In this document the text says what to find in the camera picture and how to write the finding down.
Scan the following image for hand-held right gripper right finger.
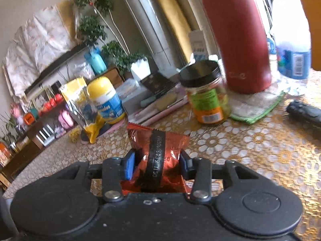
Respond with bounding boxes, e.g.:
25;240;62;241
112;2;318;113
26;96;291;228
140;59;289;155
179;150;256;202

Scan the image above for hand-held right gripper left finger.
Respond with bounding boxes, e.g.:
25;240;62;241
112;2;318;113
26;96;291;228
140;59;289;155
54;149;136;202

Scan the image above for orange foil snack packet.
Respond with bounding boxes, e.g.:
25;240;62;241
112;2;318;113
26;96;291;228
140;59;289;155
120;123;191;194

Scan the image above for banana peel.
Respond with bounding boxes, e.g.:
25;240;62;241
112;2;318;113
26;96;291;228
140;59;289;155
84;119;107;144

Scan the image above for pink books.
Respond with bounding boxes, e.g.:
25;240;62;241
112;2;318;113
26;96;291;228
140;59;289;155
128;98;188;128

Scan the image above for small yellow toy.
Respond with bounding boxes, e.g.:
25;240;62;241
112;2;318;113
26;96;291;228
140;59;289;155
69;128;82;143

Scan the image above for grey flat box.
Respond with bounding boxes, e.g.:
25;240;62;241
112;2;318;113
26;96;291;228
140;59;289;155
120;78;181;116

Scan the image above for yellow lid supplement bottle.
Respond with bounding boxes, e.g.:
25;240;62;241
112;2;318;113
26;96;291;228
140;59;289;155
87;77;126;125

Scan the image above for glass jar with black lid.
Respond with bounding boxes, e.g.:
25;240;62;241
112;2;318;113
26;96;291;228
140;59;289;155
179;60;231;125

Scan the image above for pink toy case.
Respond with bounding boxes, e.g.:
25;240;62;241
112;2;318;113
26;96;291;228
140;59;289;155
58;109;74;128

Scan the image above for yellow foil pouch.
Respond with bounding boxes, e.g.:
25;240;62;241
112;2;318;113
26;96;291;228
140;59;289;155
59;78;99;131

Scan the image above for green edged cloth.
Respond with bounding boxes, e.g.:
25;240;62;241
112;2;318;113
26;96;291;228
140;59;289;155
227;77;286;125

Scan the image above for black flat box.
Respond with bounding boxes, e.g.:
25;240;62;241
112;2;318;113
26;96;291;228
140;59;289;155
140;71;176;96

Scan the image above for white router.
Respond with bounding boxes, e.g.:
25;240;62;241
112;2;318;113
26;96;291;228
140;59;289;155
35;124;56;146

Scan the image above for white plant pot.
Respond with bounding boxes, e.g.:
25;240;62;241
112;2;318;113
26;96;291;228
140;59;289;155
130;58;151;81

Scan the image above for row of red ornaments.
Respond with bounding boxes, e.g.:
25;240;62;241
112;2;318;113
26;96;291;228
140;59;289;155
40;93;64;112

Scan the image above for clear plastic bag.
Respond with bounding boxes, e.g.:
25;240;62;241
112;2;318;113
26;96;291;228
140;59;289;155
74;61;94;79

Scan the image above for wooden television cabinet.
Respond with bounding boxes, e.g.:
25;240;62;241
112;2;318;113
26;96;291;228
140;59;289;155
0;65;123;189

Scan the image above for black speaker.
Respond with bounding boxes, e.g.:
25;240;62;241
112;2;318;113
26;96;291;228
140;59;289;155
50;80;63;93

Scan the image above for orange green clock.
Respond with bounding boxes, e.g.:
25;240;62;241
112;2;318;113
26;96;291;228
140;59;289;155
24;109;39;126

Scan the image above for light blue jug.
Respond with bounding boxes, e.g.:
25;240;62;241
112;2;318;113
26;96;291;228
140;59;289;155
84;46;107;74

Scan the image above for white paper card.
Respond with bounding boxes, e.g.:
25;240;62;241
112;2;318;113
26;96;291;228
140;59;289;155
188;30;208;63

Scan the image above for black television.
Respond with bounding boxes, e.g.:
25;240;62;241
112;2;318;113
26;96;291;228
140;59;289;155
24;44;88;93

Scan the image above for pink doll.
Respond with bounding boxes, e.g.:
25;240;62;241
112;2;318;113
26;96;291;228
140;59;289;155
10;103;23;121

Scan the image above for red thermos bottle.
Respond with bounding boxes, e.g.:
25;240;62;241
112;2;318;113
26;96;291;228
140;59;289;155
191;0;272;94

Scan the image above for tall green houseplant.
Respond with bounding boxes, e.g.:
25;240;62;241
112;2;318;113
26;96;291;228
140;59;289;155
73;0;148;73

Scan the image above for yellow curtain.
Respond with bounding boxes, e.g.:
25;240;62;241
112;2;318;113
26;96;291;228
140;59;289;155
148;0;198;63

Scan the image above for blue detergent bottle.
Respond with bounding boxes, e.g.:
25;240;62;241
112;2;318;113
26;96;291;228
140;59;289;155
266;34;276;54

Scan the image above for standing air conditioner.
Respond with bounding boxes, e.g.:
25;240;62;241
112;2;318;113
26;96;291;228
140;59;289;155
115;0;186;68

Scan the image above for floral dust cloth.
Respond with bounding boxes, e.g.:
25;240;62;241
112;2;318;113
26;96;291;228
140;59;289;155
2;5;76;96

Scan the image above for clear water bottle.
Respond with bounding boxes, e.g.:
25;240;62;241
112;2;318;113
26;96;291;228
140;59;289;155
269;0;312;81

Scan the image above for photo frame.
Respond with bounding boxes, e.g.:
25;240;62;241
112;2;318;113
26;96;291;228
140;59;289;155
31;87;52;109

